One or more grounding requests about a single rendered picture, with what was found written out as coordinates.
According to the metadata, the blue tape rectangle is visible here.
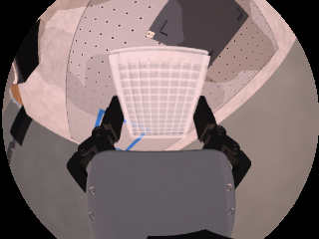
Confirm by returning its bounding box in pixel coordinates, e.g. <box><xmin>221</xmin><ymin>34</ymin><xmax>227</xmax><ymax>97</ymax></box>
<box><xmin>95</xmin><ymin>109</ymin><xmax>141</xmax><ymax>150</ymax></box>

